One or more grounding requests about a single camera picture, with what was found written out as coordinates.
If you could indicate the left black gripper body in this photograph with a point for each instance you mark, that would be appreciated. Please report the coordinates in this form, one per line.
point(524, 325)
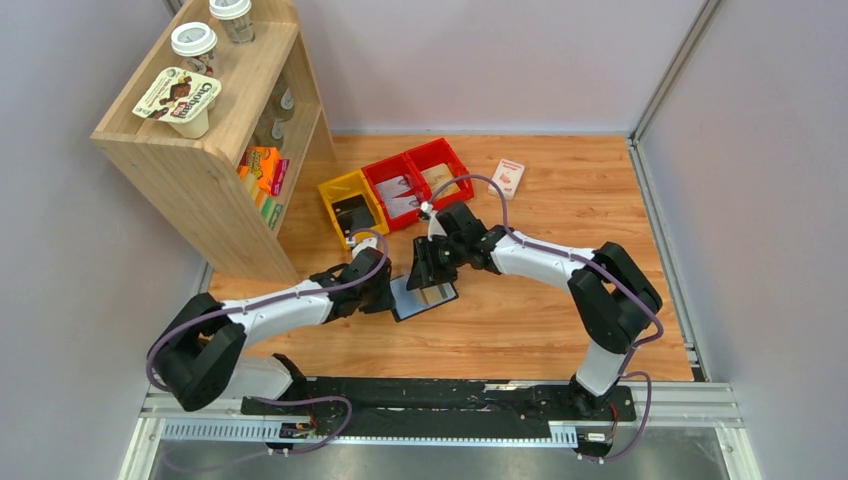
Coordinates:
point(385, 293)

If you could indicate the white lidded cup far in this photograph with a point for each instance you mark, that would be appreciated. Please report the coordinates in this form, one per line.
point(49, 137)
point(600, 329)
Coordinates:
point(235, 18)

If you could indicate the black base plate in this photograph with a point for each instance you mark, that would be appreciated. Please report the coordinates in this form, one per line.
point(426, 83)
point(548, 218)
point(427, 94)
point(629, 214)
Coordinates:
point(441, 408)

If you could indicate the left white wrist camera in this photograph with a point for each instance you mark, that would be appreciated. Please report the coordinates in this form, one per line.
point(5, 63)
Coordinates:
point(358, 246)

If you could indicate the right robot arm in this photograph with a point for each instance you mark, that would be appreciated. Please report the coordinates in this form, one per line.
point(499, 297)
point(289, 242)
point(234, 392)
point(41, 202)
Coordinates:
point(613, 298)

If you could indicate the white pink card box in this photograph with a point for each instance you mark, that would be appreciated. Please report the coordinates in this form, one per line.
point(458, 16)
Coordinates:
point(507, 176)

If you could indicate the red plastic bin middle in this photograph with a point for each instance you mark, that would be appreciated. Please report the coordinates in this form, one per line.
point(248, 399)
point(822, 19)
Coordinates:
point(398, 165)

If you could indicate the Chobani yogurt cup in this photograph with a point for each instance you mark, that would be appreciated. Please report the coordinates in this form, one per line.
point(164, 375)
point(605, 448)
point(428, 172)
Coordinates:
point(180, 99)

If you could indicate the tan card in bin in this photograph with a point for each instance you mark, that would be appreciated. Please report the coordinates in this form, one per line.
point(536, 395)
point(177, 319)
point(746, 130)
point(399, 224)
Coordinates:
point(436, 177)

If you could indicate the white cards in bin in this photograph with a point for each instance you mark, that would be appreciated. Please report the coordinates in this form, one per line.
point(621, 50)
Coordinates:
point(397, 196)

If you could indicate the wooden shelf unit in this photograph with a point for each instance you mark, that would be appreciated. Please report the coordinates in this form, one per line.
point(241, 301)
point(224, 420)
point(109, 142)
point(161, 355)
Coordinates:
point(194, 183)

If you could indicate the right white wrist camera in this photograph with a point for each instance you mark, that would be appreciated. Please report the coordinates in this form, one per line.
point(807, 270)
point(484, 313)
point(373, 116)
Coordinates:
point(427, 213)

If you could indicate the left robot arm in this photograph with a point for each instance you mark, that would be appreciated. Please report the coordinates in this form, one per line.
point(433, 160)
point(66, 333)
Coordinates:
point(196, 357)

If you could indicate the glass bottle on shelf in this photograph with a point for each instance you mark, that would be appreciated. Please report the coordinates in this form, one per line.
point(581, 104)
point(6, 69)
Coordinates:
point(282, 101)

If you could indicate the black card in bin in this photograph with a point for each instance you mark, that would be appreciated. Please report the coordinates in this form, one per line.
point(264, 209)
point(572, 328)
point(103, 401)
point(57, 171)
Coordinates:
point(352, 214)

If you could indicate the orange snack box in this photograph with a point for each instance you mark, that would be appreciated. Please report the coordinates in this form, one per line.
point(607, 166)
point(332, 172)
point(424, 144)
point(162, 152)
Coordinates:
point(266, 166)

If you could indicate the white lidded cup near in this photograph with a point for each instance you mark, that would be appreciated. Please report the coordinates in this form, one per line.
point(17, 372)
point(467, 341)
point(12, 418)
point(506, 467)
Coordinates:
point(195, 43)

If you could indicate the white lidded cup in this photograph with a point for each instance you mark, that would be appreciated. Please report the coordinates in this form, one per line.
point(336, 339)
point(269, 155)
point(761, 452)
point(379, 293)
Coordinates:
point(235, 18)
point(195, 43)

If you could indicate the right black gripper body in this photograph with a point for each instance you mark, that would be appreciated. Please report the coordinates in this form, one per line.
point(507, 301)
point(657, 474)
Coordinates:
point(430, 258)

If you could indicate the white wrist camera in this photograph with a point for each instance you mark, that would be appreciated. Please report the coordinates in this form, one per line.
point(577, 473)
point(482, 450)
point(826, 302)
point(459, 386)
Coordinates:
point(358, 246)
point(427, 213)

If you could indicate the yellow plastic bin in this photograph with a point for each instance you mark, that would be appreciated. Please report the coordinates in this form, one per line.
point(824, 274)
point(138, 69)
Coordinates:
point(348, 185)

